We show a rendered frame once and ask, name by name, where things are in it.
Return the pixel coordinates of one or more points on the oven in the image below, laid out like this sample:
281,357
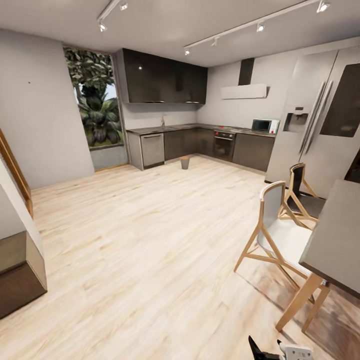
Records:
224,143

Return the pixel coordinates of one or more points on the range hood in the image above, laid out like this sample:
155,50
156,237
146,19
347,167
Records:
245,89

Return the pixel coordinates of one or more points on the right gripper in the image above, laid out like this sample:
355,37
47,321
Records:
261,355

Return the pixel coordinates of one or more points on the microwave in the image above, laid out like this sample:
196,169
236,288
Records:
266,125

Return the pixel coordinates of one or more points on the door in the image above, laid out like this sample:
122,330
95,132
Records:
14,171

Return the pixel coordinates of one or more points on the dishwasher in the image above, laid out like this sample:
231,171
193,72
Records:
152,149

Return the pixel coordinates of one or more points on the trash can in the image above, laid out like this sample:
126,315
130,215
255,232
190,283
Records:
185,161

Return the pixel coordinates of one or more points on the fridge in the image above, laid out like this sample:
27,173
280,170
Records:
320,123

